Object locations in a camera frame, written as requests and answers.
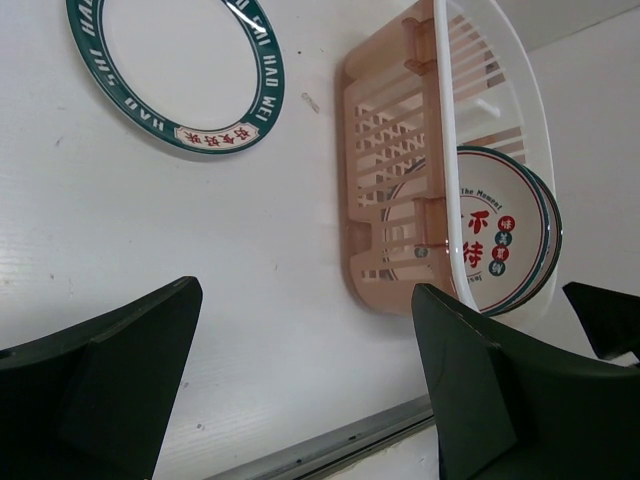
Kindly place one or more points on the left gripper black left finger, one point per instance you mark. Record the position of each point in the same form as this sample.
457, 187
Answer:
93, 401

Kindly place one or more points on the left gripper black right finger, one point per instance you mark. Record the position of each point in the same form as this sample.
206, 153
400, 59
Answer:
509, 406

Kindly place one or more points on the white plate red characters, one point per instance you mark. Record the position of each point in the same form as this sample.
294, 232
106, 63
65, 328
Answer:
504, 223

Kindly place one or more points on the white plate dark teal rim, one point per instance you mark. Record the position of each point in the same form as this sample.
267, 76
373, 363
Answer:
203, 76

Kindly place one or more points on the white plate orange sunburst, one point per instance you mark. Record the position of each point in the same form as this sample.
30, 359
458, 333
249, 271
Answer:
553, 250

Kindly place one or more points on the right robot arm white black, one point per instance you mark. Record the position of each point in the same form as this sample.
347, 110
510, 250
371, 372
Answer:
610, 319

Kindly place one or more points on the white orange plastic dish rack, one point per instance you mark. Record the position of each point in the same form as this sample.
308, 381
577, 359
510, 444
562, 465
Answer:
445, 168

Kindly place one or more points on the aluminium rail front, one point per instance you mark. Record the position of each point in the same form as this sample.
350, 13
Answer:
248, 444

